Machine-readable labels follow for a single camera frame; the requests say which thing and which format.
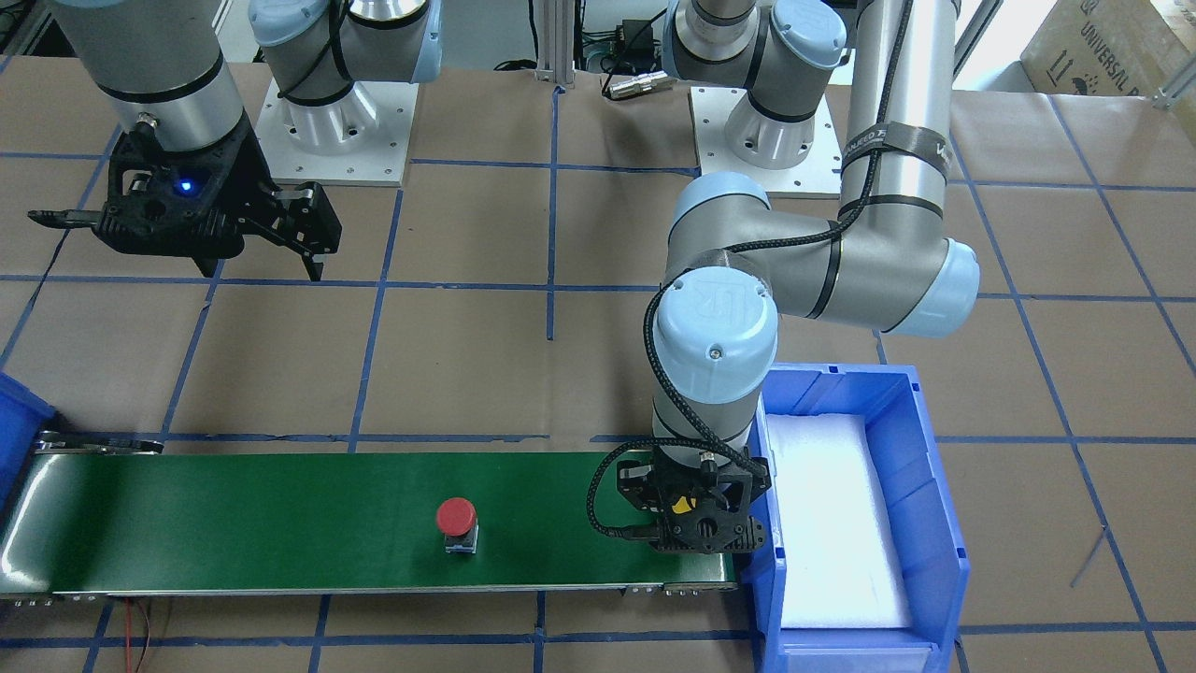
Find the red push button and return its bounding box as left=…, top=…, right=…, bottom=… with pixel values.
left=434, top=495, right=480, bottom=553

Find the white foam bin liner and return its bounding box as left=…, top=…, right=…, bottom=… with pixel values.
left=765, top=414, right=913, bottom=629

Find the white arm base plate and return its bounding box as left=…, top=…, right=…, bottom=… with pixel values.
left=691, top=86, right=841, bottom=198
left=256, top=81, right=420, bottom=186

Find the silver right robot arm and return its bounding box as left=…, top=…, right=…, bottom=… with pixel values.
left=28, top=1, right=443, bottom=281

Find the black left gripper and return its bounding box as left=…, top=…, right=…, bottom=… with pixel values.
left=617, top=448, right=771, bottom=553

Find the yellow push button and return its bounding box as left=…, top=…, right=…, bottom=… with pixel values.
left=671, top=495, right=697, bottom=515

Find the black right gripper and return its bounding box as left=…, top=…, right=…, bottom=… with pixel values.
left=28, top=118, right=342, bottom=281

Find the aluminium frame post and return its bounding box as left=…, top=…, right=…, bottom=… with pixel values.
left=533, top=1, right=579, bottom=90

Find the green conveyor belt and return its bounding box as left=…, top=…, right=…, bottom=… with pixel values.
left=4, top=451, right=736, bottom=599

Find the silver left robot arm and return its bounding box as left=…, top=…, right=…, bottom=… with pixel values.
left=586, top=1, right=981, bottom=553

